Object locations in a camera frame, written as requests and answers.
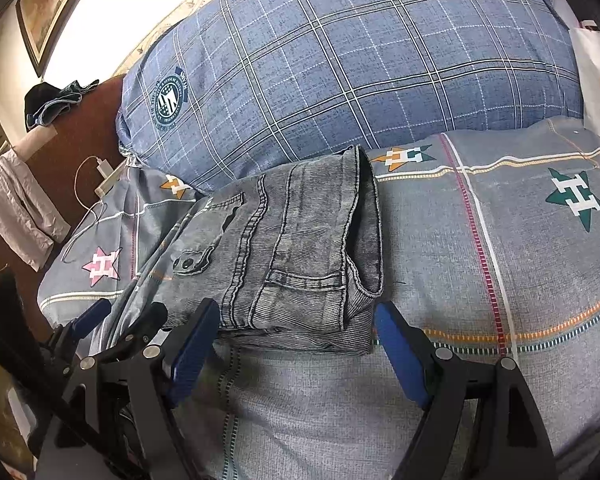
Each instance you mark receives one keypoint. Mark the star printed pillow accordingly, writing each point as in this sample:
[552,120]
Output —
[105,240]

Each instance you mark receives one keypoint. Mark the white paper bag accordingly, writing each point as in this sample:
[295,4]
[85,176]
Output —
[597,80]

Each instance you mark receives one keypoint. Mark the star printed bed sheet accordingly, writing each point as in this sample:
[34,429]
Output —
[480,260]

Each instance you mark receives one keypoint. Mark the blue plaid pillow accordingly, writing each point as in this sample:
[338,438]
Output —
[355,60]

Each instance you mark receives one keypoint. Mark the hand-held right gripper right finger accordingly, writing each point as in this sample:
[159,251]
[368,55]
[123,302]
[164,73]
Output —
[402,357]

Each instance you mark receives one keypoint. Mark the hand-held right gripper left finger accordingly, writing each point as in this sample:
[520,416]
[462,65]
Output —
[196,347]

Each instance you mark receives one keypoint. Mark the black cloth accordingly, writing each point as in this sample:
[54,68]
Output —
[37,99]

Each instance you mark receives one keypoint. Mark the grey denim pants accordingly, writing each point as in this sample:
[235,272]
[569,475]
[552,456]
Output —
[290,240]

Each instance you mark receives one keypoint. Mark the large framed picture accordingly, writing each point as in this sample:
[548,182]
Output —
[50,5]

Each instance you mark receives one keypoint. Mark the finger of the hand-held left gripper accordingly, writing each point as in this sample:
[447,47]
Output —
[94,314]
[146,321]

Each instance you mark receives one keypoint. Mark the brown wooden headboard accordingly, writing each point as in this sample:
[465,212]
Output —
[65,152]

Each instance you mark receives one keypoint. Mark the white charger plug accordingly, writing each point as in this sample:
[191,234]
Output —
[102,166]

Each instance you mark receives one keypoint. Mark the beige hanging cloth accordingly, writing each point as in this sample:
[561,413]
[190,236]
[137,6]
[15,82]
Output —
[22,205]

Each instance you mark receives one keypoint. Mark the blue denim garment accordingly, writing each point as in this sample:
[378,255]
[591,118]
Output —
[65,101]

